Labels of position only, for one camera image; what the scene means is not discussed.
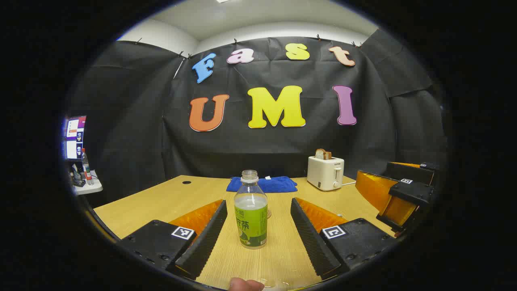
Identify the green label water bottle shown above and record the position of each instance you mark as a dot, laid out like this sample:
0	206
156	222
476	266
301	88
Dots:
251	214

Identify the white side table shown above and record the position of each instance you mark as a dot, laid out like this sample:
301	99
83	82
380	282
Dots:
91	188

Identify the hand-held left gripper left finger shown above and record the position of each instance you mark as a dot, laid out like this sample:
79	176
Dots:
202	242

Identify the blue towel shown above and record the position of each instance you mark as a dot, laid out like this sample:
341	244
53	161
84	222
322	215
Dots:
274	184

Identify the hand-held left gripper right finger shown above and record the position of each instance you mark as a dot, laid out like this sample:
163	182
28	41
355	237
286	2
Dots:
313	238

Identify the small red cap bottle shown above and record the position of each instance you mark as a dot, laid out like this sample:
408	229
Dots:
86	169

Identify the bread slice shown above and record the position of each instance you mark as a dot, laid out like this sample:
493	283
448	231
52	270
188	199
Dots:
322	154

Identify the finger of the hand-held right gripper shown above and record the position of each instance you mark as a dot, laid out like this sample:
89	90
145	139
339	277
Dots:
369	190
412	171

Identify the white toaster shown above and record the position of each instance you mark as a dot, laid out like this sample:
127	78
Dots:
325	171

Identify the black backdrop cloth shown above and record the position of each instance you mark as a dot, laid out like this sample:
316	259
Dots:
323	137

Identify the computer monitor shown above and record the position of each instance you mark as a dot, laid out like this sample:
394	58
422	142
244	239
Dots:
74	137

